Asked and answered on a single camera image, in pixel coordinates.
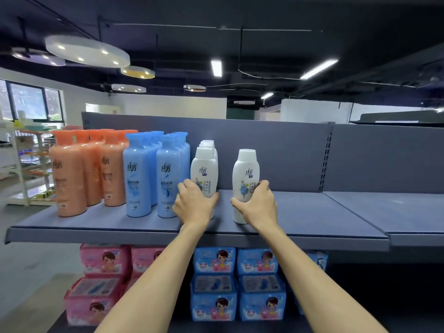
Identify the grey metal shelf board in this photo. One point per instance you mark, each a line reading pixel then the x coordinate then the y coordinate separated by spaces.
pixel 392 211
pixel 305 221

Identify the dark shelf unit top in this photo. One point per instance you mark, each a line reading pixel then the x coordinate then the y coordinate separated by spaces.
pixel 395 117

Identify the person's right thumb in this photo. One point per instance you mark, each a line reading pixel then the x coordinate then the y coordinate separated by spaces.
pixel 240 204

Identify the round yellow ceiling lamp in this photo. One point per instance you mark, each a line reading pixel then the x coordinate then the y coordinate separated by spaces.
pixel 137 72

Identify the group of orange shampoo bottles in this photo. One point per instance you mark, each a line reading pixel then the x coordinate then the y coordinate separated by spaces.
pixel 69 176

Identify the person's left hand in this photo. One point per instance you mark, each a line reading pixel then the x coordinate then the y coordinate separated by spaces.
pixel 192 208

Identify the person's right forearm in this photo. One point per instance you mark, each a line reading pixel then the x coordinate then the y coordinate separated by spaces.
pixel 301 280

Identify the small round white ceiling lamp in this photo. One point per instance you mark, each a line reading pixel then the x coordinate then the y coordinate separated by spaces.
pixel 38 57
pixel 128 88
pixel 194 88

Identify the person's left forearm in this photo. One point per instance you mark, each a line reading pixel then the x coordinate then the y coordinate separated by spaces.
pixel 156 280

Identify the white rack with goods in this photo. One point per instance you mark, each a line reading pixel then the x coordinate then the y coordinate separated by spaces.
pixel 27 162

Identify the large round white ceiling lamp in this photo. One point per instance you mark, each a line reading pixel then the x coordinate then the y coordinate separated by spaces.
pixel 86 51

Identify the grey shelf back panel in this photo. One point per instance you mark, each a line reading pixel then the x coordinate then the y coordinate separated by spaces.
pixel 284 152
pixel 385 159

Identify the person's right hand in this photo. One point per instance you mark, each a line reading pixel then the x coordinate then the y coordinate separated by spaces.
pixel 260 209

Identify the group of blue shampoo bottles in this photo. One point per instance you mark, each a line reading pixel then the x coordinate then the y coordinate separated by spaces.
pixel 138 176

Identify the pink pad packet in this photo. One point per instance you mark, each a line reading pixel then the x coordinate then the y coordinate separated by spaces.
pixel 91 300
pixel 145 260
pixel 100 259

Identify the blue pad packet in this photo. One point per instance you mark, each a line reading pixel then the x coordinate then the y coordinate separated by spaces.
pixel 262 298
pixel 213 298
pixel 214 260
pixel 318 260
pixel 258 261

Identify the person's left thumb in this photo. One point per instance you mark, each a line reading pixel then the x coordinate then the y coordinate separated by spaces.
pixel 212 201

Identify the grey slotted shelf upright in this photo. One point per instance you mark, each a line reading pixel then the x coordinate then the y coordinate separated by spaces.
pixel 326 159

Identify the black framed window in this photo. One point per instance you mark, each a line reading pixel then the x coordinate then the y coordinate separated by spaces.
pixel 31 102

